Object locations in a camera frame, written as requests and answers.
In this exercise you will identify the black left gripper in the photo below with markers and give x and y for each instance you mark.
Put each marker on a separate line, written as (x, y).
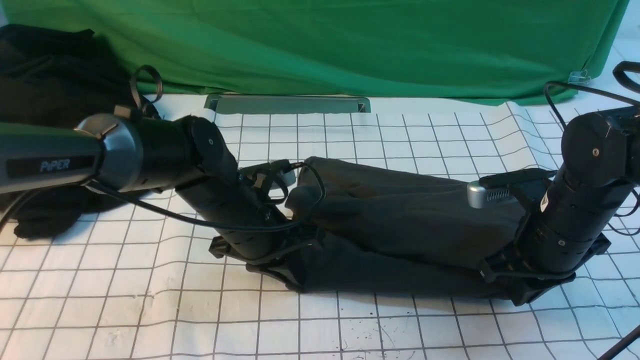
(278, 255)

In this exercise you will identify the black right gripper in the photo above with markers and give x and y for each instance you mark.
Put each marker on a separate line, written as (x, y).
(532, 263)

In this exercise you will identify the gray long-sleeve top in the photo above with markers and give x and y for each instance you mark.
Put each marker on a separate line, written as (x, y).
(395, 232)

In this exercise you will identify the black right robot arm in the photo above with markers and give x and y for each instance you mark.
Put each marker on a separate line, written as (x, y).
(566, 210)

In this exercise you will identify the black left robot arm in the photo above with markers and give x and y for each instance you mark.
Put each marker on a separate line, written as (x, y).
(181, 169)

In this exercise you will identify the white grid paper mat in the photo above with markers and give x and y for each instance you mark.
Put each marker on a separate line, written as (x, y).
(130, 284)

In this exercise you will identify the silver binder clip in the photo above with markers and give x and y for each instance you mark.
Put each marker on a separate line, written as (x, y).
(581, 77)

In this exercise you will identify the green backdrop cloth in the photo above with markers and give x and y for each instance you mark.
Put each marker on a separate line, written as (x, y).
(481, 51)

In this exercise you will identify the black crumpled garment pile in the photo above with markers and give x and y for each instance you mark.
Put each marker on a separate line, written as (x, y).
(50, 75)

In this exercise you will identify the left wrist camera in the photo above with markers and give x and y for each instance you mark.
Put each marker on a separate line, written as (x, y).
(268, 176)

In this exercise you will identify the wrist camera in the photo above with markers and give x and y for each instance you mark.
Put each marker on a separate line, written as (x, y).
(268, 176)
(502, 187)

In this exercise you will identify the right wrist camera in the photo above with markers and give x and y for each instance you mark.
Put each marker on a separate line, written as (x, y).
(502, 187)

